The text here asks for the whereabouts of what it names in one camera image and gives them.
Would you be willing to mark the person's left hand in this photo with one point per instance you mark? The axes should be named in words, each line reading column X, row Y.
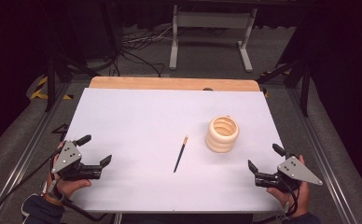
column 67, row 186

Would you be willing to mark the cream ribbed pen holder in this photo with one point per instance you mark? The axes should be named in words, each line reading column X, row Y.
column 222, row 134

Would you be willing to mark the yellow and black floor tape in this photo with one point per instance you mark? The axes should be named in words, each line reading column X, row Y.
column 40, row 90

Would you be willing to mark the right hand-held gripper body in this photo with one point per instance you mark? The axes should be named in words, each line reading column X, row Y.
column 289, row 174

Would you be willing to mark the aluminium floor rail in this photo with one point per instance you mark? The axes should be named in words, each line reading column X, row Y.
column 322, row 149
column 20, row 161

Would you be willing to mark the white table cover sheet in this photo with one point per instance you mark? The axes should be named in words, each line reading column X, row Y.
column 157, row 146

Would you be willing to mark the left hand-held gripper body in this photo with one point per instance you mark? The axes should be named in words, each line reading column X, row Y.
column 68, row 158

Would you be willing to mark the black and orange pencil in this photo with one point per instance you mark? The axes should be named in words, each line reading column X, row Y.
column 181, row 154

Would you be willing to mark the black tripod stand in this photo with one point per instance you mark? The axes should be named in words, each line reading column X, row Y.
column 294, row 74
column 58, row 68

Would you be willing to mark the white metal stand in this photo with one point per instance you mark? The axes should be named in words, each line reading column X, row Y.
column 211, row 21

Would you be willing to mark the wooden table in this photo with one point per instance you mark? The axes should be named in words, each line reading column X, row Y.
column 169, row 84

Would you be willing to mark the person's right hand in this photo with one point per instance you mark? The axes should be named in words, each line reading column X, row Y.
column 294, row 199

